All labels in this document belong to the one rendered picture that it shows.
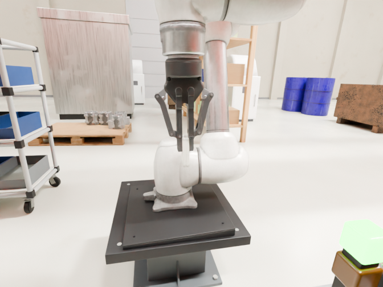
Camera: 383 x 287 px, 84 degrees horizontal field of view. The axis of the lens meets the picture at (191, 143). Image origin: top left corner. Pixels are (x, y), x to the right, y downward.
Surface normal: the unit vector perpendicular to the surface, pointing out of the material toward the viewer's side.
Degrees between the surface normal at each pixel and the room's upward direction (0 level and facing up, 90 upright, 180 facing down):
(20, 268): 0
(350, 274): 90
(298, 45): 90
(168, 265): 90
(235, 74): 90
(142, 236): 3
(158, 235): 3
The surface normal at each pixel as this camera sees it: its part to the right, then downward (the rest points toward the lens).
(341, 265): -0.98, 0.03
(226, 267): 0.03, -0.95
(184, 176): 0.15, 0.31
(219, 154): 0.04, -0.08
